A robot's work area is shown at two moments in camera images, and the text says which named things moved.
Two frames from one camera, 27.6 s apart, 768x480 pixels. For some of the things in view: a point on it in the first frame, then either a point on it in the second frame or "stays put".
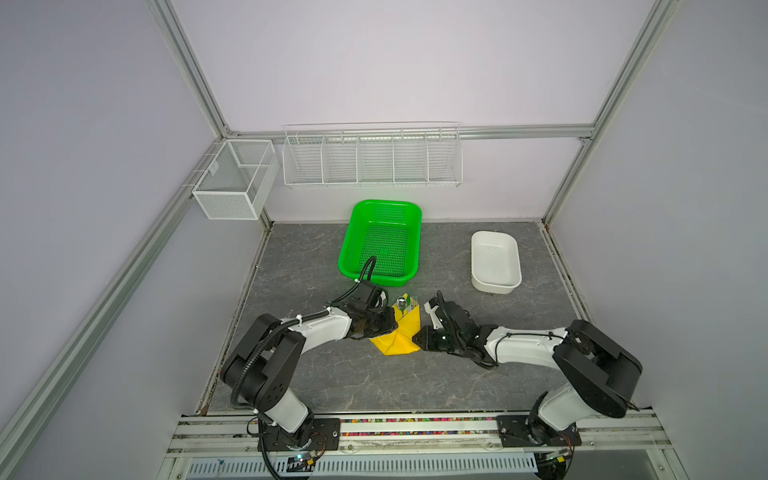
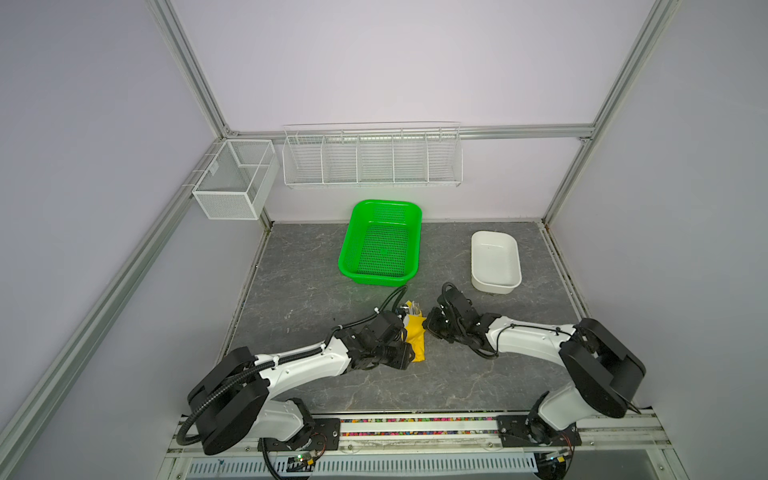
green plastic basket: [388, 230] stays put
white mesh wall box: [236, 183] stays put
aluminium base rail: [622, 446] stays put
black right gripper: [425, 342] -> [431, 322]
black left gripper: [389, 323] -> [402, 359]
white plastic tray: [495, 262] stays put
